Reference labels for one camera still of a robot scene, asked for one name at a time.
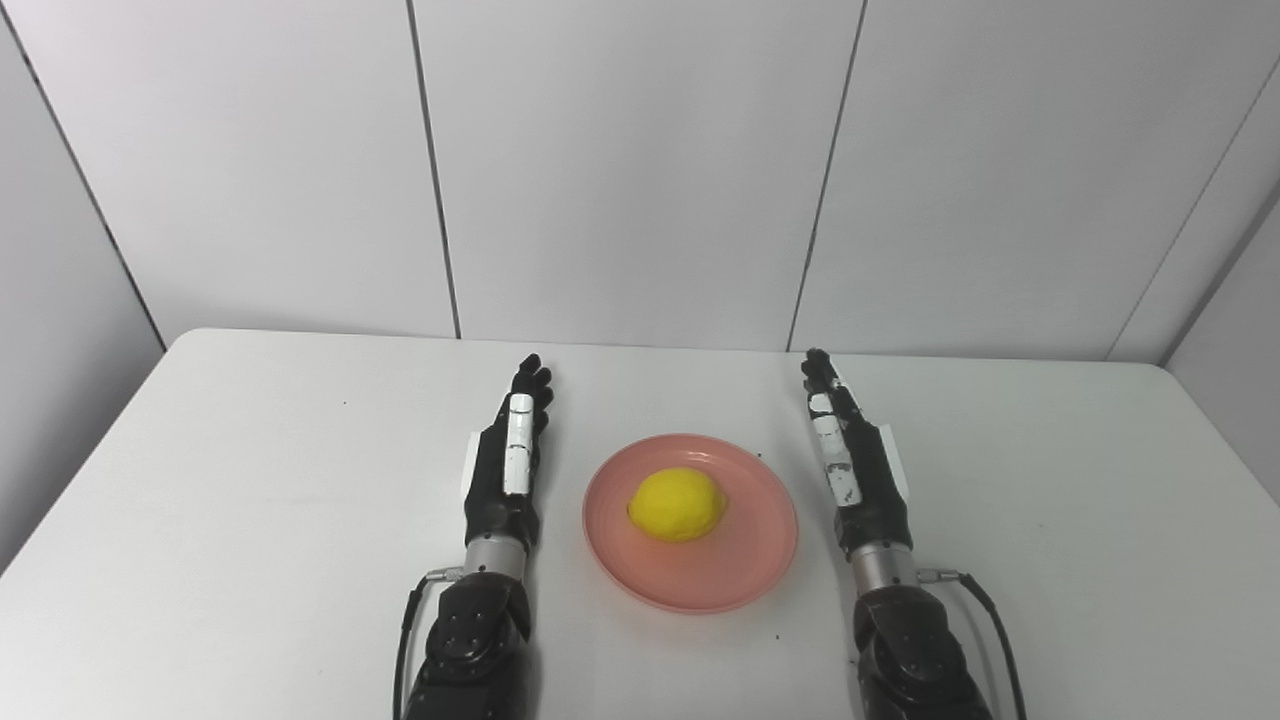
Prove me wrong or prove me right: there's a pink round plate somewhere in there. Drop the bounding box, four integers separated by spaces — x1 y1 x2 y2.
582 432 800 615

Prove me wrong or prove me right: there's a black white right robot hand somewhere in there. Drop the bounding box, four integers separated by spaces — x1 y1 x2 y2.
800 348 913 561

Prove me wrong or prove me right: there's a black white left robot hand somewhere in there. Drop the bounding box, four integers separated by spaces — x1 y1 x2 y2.
460 353 554 549

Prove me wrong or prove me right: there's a yellow lemon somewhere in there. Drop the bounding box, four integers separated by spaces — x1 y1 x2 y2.
627 467 728 544

